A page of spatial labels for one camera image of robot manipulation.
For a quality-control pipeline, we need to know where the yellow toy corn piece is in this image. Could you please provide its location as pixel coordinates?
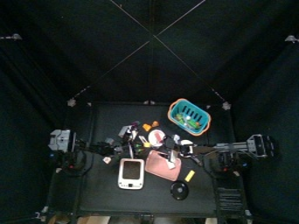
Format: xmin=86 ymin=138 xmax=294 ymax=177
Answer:
xmin=138 ymin=135 xmax=153 ymax=149

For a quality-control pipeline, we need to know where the white toy knife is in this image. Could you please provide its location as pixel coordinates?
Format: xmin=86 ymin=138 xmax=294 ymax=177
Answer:
xmin=166 ymin=157 xmax=178 ymax=171

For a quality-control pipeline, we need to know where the white plate with red food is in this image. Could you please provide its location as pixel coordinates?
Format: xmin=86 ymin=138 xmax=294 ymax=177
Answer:
xmin=147 ymin=129 xmax=167 ymax=148

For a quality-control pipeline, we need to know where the pink cutting board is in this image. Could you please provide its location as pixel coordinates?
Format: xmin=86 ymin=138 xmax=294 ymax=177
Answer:
xmin=145 ymin=150 xmax=183 ymax=182

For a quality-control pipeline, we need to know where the yellow rectangular block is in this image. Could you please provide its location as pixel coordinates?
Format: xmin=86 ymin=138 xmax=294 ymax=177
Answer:
xmin=183 ymin=170 xmax=197 ymax=183

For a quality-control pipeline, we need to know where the green toy vegetable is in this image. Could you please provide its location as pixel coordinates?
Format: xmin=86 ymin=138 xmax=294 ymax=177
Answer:
xmin=175 ymin=113 xmax=202 ymax=130

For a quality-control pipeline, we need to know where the teal basket with orange rim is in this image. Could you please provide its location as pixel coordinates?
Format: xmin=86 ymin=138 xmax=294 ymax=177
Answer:
xmin=167 ymin=98 xmax=213 ymax=137

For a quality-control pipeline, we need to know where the black round lid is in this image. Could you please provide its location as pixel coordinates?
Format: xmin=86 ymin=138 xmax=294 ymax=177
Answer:
xmin=170 ymin=180 xmax=191 ymax=201

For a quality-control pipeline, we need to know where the white toy tablet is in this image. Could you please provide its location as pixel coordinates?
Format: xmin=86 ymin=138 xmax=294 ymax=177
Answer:
xmin=117 ymin=157 xmax=146 ymax=191

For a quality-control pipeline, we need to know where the thin diagonal brace cord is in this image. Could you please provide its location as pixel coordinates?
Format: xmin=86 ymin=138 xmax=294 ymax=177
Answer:
xmin=71 ymin=0 xmax=207 ymax=100
xmin=109 ymin=0 xmax=227 ymax=103

